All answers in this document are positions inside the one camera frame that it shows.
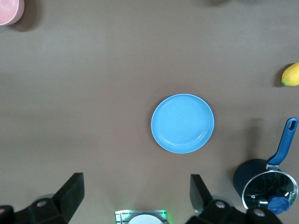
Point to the glass lid with blue knob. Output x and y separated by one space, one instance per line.
268 186

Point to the pink deep bowl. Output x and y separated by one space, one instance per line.
9 11

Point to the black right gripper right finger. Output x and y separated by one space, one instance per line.
201 200

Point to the brown table cover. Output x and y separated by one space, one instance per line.
93 93

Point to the yellow lemon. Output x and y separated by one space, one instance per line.
292 74

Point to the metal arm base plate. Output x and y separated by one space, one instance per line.
121 217

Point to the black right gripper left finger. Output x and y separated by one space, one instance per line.
70 196

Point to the blue shallow bowl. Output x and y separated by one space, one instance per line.
182 123

